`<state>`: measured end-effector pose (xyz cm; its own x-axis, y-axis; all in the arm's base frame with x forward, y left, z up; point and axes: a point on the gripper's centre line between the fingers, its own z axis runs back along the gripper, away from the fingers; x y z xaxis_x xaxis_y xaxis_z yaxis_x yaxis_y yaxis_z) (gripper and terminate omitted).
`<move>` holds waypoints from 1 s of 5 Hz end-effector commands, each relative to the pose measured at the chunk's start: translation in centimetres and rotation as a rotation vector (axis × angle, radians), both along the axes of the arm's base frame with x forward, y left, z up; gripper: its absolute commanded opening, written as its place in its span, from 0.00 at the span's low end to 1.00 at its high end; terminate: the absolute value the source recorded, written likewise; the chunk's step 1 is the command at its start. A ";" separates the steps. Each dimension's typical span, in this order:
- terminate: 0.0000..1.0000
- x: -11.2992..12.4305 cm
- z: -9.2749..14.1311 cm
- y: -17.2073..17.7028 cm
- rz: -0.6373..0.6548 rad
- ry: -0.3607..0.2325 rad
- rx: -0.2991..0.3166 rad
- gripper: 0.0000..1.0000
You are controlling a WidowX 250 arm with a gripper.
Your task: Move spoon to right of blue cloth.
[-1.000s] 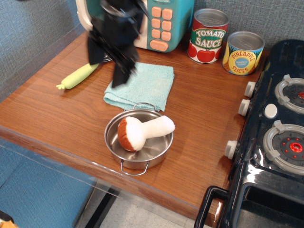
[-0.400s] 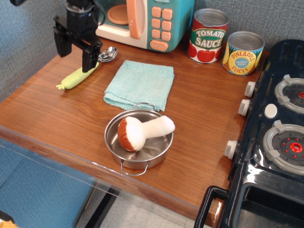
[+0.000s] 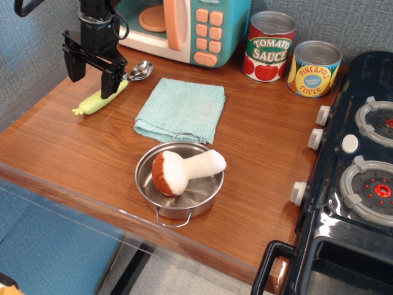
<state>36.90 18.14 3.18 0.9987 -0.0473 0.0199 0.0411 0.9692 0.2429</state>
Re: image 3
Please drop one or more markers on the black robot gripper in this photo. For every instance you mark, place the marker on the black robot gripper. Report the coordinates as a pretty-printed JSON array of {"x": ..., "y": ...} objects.
[{"x": 96, "y": 44}]

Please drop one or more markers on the spoon with green handle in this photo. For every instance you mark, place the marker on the spoon with green handle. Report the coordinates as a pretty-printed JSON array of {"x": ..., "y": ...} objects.
[{"x": 94, "y": 102}]

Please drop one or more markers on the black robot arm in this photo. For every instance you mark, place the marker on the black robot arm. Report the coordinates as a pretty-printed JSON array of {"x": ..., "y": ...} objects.
[{"x": 98, "y": 7}]

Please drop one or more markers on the light blue folded cloth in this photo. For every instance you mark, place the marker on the light blue folded cloth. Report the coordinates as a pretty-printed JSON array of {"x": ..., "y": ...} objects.
[{"x": 179, "y": 107}]

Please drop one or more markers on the toy microwave oven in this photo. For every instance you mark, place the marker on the toy microwave oven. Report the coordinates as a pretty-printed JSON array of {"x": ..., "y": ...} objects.
[{"x": 202, "y": 33}]

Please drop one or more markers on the plush mushroom toy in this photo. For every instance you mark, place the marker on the plush mushroom toy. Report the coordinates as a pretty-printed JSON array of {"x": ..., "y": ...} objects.
[{"x": 171, "y": 173}]

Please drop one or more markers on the small steel pot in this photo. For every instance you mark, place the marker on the small steel pot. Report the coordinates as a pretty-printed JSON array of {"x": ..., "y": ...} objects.
[{"x": 199, "y": 195}]

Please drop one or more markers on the tomato sauce can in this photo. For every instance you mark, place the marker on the tomato sauce can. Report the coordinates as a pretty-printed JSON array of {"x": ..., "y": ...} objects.
[{"x": 269, "y": 41}]

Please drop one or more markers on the pineapple slices can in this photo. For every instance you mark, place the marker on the pineapple slices can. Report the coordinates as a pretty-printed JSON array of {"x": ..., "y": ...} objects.
[{"x": 314, "y": 68}]

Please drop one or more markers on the black toy stove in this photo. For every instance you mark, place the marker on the black toy stove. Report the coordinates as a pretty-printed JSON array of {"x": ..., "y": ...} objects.
[{"x": 344, "y": 229}]

